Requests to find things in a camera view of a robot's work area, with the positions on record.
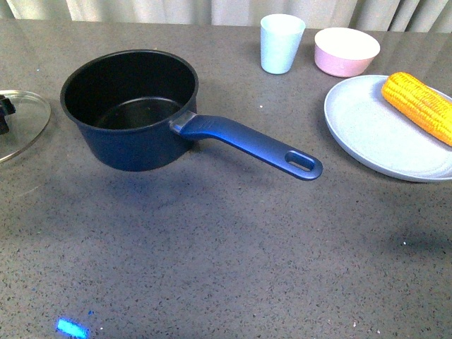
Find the glass pot lid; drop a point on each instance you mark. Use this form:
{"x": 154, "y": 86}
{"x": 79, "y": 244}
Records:
{"x": 24, "y": 116}

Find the yellow corn cob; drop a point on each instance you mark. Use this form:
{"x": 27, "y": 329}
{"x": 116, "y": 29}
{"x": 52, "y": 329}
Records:
{"x": 422, "y": 105}

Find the dark blue saucepan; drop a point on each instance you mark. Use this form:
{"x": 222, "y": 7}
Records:
{"x": 136, "y": 110}

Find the light blue plastic cup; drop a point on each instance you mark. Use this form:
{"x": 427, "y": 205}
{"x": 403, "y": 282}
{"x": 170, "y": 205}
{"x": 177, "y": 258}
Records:
{"x": 281, "y": 35}

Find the light blue plastic plate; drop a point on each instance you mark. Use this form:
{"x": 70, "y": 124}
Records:
{"x": 376, "y": 134}

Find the pink plastic bowl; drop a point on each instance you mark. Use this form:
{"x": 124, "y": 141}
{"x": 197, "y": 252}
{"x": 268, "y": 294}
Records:
{"x": 344, "y": 52}

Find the white pleated curtain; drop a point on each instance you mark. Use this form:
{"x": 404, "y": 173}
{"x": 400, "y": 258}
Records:
{"x": 396, "y": 16}

